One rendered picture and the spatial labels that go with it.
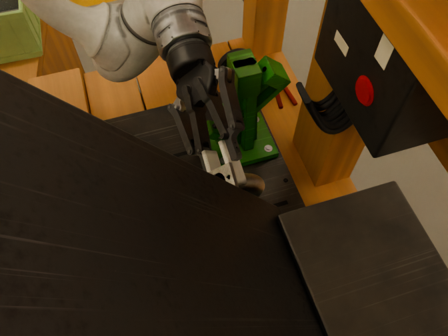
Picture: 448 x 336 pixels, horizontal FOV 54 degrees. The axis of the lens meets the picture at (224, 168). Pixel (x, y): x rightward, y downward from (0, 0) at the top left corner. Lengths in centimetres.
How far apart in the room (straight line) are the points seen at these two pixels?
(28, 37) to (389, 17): 119
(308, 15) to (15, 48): 182
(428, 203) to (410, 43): 181
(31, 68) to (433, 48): 126
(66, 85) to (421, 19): 99
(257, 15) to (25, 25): 67
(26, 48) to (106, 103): 39
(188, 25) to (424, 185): 170
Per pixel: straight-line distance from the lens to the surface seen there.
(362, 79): 50
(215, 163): 67
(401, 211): 64
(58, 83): 125
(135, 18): 79
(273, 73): 86
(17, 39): 146
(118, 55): 84
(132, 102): 118
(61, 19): 83
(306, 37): 268
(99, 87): 124
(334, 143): 89
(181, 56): 69
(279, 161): 104
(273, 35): 124
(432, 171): 228
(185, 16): 71
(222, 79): 66
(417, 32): 39
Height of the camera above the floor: 177
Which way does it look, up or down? 59 degrees down
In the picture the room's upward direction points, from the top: straight up
